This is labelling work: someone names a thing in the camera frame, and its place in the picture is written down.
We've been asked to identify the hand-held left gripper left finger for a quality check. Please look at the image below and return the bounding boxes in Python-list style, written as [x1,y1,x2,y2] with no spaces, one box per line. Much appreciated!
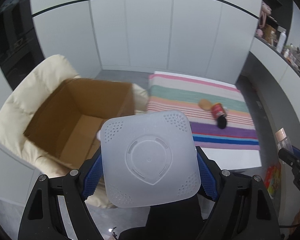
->
[17,152,106,240]

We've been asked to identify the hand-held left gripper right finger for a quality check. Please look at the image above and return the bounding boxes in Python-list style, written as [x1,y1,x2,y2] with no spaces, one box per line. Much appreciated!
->
[195,146,282,240]

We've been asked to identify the pink cap bottle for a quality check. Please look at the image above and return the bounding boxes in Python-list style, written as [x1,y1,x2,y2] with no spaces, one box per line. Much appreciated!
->
[276,128,292,150]

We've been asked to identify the translucent white square lid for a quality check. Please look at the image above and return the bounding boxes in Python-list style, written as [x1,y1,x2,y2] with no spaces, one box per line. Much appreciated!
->
[100,110,201,208]

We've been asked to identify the black round compact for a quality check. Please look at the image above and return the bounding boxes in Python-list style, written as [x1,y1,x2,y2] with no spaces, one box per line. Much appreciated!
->
[216,116,228,130]

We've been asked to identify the brown cardboard box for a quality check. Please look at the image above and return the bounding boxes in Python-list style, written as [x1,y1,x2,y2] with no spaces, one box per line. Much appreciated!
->
[23,78,135,169]

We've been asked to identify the red can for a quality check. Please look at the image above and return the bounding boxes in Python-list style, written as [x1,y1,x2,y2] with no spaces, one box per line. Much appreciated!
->
[211,102,227,120]

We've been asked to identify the tan round puff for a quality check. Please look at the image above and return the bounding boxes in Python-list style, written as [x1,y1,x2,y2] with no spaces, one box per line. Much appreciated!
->
[199,99,212,111]

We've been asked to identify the colourful red flat box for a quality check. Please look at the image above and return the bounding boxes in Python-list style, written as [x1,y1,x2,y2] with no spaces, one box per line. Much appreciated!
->
[264,161,282,199]

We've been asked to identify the striped colourful blanket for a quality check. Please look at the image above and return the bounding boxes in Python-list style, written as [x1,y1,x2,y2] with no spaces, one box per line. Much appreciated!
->
[145,72,260,152]

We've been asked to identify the white curved counter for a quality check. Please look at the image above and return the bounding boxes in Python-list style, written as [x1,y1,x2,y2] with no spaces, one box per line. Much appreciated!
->
[249,37,300,155]

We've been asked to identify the cream padded chair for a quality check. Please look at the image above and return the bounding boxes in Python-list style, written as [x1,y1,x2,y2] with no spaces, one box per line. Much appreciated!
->
[0,54,149,209]

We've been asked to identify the tall white bottle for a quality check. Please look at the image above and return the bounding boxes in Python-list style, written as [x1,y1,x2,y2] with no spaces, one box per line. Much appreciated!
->
[276,30,287,53]

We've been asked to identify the brown box on counter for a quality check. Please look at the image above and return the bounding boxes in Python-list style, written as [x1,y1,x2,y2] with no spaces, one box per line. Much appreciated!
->
[264,25,278,45]

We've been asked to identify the pink plush toy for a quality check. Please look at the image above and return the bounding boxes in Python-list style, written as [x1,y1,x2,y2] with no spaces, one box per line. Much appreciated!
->
[260,1,272,18]

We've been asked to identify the white wardrobe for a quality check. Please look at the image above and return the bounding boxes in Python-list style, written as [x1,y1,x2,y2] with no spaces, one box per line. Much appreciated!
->
[30,0,263,85]

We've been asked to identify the black glass cabinet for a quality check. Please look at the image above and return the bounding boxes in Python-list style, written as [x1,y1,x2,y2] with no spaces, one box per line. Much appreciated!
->
[0,0,44,98]

